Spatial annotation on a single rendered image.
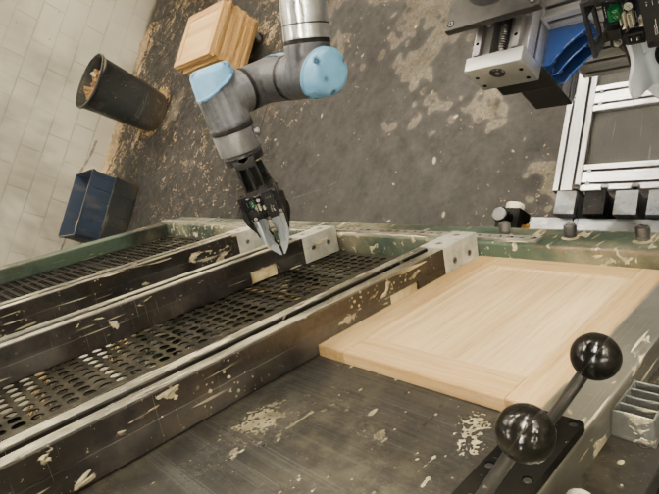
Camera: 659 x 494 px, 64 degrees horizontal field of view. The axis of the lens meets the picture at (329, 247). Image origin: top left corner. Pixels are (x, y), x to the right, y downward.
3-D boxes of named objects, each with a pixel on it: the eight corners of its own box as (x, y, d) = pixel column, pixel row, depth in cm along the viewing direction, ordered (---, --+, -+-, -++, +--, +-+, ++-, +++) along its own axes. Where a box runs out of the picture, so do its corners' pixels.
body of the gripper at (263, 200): (247, 229, 93) (221, 167, 88) (247, 215, 101) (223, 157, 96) (288, 215, 93) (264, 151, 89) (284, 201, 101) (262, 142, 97)
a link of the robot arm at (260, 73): (320, 89, 94) (274, 111, 88) (282, 93, 102) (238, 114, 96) (307, 44, 90) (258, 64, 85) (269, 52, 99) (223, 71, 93)
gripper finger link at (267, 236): (269, 269, 98) (251, 225, 95) (268, 257, 104) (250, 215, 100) (284, 263, 99) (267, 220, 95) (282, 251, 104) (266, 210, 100)
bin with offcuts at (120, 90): (177, 83, 484) (108, 46, 440) (161, 135, 476) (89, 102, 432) (151, 93, 521) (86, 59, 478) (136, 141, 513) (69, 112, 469)
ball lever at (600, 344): (562, 446, 49) (638, 345, 41) (543, 469, 46) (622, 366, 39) (526, 418, 51) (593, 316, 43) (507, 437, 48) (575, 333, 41)
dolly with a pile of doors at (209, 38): (271, 27, 390) (226, -5, 363) (253, 92, 382) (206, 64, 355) (226, 46, 435) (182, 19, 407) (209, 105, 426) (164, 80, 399)
